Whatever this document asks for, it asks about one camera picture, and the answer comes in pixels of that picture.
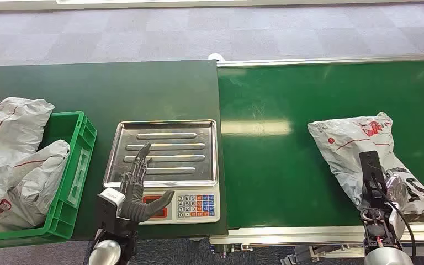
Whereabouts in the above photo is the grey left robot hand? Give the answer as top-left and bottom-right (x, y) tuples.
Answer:
(118, 143), (176, 224)

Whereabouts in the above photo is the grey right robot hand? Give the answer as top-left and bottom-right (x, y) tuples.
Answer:
(386, 175), (411, 215)

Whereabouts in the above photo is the grey printed plastic mail package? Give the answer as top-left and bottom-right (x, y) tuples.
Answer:
(307, 112), (424, 222)

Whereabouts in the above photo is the white electronic weighing scale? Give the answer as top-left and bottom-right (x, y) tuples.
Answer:
(103, 119), (221, 225)

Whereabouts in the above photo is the aluminium conveyor frame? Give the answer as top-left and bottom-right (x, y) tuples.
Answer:
(209, 54), (424, 258)

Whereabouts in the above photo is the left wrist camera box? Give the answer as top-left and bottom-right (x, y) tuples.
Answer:
(97, 188), (126, 225)

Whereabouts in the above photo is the dark green table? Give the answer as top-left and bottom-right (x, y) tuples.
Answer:
(0, 60), (229, 242)

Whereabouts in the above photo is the white red-striped plastic package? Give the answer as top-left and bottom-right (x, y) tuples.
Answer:
(0, 97), (55, 201)
(0, 139), (71, 234)

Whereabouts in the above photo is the green plastic crate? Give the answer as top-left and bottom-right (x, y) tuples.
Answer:
(0, 111), (98, 250)

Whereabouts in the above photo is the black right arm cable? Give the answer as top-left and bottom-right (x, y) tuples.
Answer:
(371, 174), (417, 261)

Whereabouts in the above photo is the green conveyor belt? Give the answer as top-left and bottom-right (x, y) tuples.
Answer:
(217, 60), (424, 230)

